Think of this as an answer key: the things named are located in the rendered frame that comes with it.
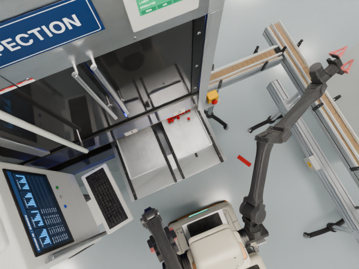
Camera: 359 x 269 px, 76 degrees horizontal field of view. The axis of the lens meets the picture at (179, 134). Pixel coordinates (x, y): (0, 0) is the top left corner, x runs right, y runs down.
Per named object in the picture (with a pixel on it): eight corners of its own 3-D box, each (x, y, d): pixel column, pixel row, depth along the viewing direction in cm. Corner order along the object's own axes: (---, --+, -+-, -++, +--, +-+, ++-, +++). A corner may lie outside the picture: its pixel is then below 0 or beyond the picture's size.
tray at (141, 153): (115, 134, 162) (113, 133, 159) (148, 120, 164) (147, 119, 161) (131, 179, 154) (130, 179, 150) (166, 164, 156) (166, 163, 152)
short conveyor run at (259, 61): (198, 100, 171) (200, 91, 156) (190, 82, 175) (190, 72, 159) (280, 66, 176) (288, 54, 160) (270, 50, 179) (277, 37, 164)
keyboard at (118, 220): (85, 177, 163) (84, 177, 160) (103, 167, 164) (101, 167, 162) (110, 229, 153) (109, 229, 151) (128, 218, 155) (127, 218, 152)
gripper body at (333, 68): (335, 69, 126) (324, 79, 127) (328, 56, 121) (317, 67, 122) (345, 72, 120) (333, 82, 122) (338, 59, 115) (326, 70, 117)
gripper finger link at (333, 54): (344, 52, 122) (329, 65, 124) (340, 42, 118) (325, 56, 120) (355, 54, 116) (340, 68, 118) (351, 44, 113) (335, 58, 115)
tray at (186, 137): (158, 116, 165) (158, 115, 161) (192, 102, 166) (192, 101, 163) (177, 159, 156) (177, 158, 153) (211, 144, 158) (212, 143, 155)
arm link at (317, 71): (306, 94, 126) (323, 94, 119) (298, 81, 120) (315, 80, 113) (316, 77, 128) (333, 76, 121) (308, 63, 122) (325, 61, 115)
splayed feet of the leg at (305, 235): (300, 232, 222) (307, 234, 208) (344, 211, 225) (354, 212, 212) (304, 240, 220) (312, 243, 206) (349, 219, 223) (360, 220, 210)
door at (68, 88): (49, 150, 127) (-63, 115, 70) (128, 118, 130) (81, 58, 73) (49, 151, 126) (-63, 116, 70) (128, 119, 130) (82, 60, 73)
